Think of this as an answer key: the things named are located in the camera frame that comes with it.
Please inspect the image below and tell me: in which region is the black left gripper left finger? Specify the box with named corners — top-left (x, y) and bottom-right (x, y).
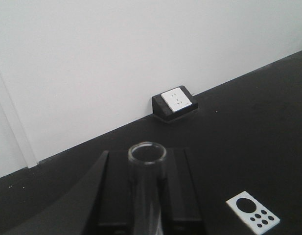
top-left (77, 150), bottom-right (135, 235)

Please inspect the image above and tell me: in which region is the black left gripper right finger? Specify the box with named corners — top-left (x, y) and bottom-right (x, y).
top-left (162, 148), bottom-right (207, 235)

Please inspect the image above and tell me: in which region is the short clear test tube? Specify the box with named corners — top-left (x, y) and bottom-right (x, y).
top-left (128, 141), bottom-right (167, 235)

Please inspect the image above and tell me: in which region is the white test tube rack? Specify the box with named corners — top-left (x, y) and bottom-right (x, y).
top-left (226, 191), bottom-right (280, 235)

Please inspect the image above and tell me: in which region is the black white power socket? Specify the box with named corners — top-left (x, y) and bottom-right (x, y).
top-left (151, 86), bottom-right (198, 122)

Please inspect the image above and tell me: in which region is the white wall cable duct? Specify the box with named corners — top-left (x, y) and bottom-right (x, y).
top-left (0, 71), bottom-right (38, 168)

